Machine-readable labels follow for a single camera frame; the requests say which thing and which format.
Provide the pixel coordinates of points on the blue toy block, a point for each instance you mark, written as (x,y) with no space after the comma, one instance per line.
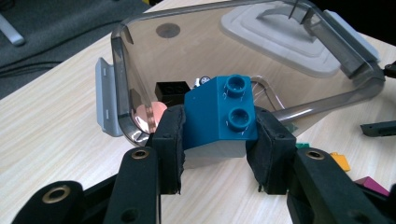
(205,118)

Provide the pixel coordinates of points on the teal toy block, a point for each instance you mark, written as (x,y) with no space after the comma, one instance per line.
(302,145)

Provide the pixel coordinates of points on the magenta toy block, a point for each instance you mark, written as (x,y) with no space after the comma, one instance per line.
(372,185)

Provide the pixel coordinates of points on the white box lid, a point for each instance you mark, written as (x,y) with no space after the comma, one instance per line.
(280,40)

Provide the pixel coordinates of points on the transparent grey storage box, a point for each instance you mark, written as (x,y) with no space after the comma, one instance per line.
(193,56)

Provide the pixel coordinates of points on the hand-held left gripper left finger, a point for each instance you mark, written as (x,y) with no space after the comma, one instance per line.
(168,155)

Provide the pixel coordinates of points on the black toy block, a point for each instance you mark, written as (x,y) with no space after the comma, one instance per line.
(171,91)

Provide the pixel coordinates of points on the yellow-orange toy block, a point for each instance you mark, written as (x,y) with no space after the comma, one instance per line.
(341,161)

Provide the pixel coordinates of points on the black table grommet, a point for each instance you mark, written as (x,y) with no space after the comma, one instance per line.
(168,30)

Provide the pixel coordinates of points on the salmon toy block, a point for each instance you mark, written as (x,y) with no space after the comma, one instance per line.
(152,113)

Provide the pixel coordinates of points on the grey metal stand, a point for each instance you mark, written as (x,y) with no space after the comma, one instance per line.
(11,32)

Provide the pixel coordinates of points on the white toy car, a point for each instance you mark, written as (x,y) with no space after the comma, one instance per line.
(204,81)

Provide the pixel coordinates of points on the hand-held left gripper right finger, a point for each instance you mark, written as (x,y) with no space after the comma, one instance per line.
(274,155)

